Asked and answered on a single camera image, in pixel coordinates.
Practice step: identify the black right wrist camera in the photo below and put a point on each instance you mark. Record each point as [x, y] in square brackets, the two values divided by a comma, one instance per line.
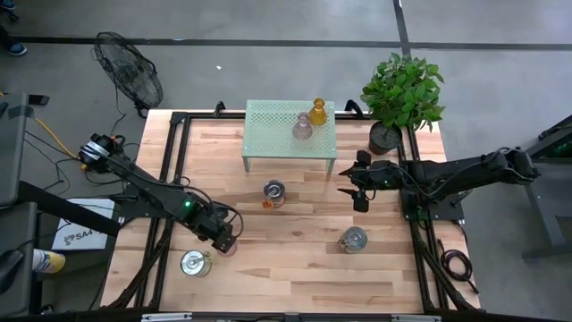
[361, 205]

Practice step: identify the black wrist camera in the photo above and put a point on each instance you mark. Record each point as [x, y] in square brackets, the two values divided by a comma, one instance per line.
[224, 244]
[361, 205]

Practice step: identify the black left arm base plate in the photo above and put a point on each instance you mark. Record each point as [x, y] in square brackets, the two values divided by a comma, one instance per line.
[129, 210]

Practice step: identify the yellow and white can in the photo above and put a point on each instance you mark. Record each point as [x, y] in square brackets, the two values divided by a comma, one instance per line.
[51, 262]

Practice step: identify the white printed paper sign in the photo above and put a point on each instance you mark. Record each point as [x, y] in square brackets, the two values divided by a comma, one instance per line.
[85, 234]

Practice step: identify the amber glass candlestick holder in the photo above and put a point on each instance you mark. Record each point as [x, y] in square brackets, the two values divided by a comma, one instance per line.
[317, 115]

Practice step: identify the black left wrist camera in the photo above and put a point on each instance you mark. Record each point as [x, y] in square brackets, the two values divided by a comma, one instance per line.
[224, 244]

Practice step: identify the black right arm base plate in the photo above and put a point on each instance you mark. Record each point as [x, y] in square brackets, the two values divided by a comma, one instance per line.
[447, 210]

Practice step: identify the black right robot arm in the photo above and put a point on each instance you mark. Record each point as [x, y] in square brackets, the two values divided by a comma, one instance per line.
[469, 172]

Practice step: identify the grey metal stand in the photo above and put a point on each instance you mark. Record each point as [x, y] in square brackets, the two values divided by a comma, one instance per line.
[543, 214]

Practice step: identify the black diagonal metal beam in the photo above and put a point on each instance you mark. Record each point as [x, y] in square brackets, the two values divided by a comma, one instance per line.
[67, 208]

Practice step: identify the black metal table frame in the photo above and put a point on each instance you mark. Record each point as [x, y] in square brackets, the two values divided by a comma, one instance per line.
[205, 117]

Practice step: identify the silver metal bracket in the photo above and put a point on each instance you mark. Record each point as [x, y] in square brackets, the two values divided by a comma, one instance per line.
[166, 317]
[415, 318]

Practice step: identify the orange paper tag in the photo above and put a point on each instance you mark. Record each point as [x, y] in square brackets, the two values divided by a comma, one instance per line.
[267, 204]

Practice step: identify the person's shoe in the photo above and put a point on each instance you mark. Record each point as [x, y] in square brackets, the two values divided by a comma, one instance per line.
[17, 49]
[6, 4]

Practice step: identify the black floor fan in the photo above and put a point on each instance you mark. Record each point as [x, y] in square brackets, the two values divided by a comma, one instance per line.
[129, 71]

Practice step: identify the brown paper tag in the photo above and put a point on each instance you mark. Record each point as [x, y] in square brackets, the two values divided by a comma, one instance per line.
[342, 245]

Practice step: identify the candle tin with orange label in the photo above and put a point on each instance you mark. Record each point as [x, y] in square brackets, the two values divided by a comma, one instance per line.
[274, 190]

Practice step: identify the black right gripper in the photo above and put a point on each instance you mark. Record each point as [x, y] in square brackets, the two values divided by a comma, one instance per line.
[380, 179]

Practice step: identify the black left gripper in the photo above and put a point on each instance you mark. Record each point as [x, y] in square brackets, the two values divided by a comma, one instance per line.
[207, 219]

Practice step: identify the green perforated metal mini table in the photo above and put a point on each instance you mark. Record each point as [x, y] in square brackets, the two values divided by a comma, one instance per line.
[268, 134]

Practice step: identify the green potted plant, black pot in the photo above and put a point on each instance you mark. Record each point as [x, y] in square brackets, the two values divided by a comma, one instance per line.
[402, 94]

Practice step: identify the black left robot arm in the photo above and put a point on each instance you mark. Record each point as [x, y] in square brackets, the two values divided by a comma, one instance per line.
[152, 190]

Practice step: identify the grey side table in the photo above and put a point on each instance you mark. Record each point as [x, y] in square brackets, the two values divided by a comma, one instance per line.
[18, 232]
[13, 156]

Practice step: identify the silver candle tin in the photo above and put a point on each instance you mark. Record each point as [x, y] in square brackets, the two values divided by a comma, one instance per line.
[194, 264]
[354, 239]

